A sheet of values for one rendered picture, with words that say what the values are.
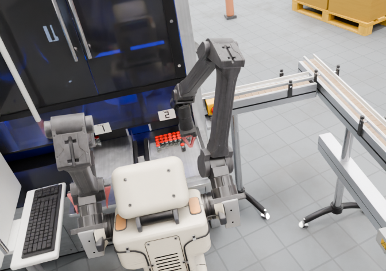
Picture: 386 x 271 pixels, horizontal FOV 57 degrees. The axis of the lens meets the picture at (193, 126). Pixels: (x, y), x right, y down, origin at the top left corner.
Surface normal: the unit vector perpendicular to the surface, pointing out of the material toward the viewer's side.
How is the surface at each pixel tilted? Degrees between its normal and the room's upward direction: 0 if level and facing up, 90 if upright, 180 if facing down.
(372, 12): 90
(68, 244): 90
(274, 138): 0
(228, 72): 86
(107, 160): 0
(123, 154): 0
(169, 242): 82
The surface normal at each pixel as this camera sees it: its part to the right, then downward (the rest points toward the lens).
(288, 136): -0.14, -0.78
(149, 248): 0.14, 0.47
